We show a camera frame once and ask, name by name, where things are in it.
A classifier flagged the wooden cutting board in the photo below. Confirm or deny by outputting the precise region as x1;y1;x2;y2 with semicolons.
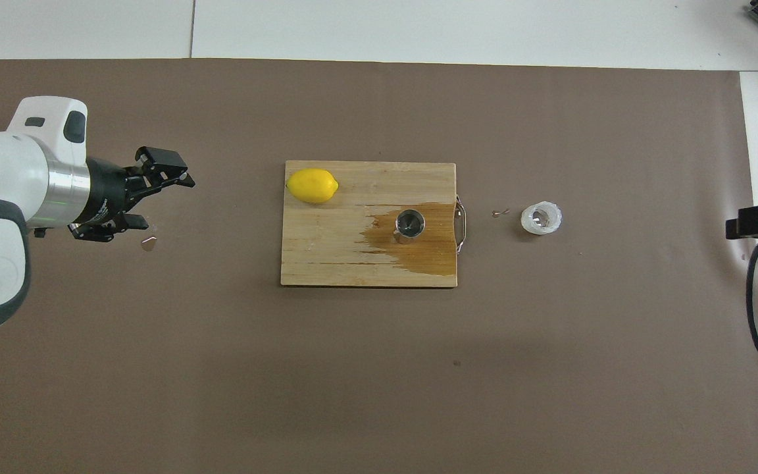
280;161;468;288

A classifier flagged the yellow lemon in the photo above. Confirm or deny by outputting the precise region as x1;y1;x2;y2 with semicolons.
286;168;340;205

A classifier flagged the brown paper table mat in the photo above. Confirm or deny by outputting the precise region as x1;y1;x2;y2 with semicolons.
0;58;758;474

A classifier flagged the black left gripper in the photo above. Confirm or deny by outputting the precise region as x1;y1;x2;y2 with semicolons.
67;145;197;244

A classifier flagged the small clear textured cup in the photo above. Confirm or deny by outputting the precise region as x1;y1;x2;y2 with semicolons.
520;201;563;236

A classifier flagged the steel double jigger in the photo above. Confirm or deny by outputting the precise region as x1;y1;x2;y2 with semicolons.
393;209;427;246

